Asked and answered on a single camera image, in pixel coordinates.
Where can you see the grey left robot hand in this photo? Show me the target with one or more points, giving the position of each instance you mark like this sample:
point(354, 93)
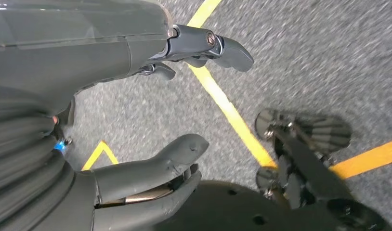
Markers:
point(71, 47)

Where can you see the yellow floor tape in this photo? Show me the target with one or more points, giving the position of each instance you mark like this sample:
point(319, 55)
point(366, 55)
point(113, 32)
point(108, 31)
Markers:
point(228, 108)
point(93, 155)

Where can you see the black robot foot mechanism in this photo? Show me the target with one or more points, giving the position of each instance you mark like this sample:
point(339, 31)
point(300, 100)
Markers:
point(323, 134)

